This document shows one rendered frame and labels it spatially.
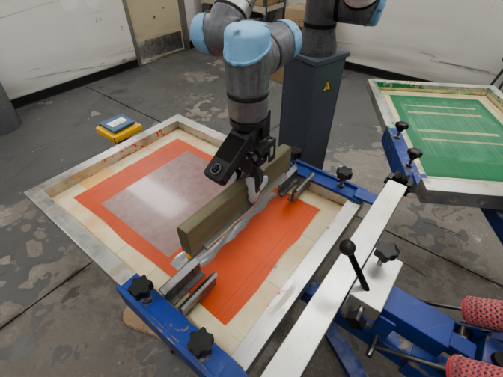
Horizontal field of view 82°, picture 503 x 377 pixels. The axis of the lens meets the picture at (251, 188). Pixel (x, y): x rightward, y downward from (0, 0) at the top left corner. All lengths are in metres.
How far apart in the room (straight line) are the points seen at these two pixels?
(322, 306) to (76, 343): 1.48
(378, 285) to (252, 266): 0.28
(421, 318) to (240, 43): 0.56
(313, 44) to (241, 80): 0.70
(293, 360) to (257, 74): 0.46
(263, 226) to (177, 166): 0.38
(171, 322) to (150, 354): 1.09
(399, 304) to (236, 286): 0.33
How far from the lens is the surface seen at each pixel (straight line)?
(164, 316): 0.64
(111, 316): 1.86
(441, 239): 2.34
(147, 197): 0.92
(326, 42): 1.19
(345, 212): 0.82
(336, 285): 0.62
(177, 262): 0.74
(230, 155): 0.54
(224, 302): 0.68
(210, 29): 0.65
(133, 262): 0.78
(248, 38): 0.48
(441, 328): 0.65
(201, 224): 0.57
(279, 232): 0.78
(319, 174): 0.90
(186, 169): 0.99
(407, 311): 0.64
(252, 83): 0.50
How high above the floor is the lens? 1.56
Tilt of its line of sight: 43 degrees down
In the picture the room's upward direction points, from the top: straight up
